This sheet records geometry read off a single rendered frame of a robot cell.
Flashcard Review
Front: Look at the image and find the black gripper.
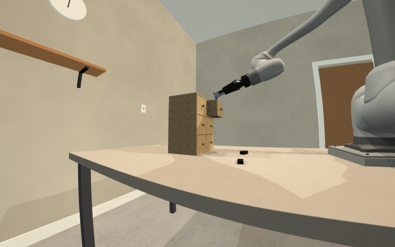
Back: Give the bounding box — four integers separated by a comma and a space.
213, 75, 251, 97

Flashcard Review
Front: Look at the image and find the small wooden chest of drawers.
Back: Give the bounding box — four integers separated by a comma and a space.
168, 92, 213, 156

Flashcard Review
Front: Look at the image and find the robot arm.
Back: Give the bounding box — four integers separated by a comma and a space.
247, 0, 395, 153

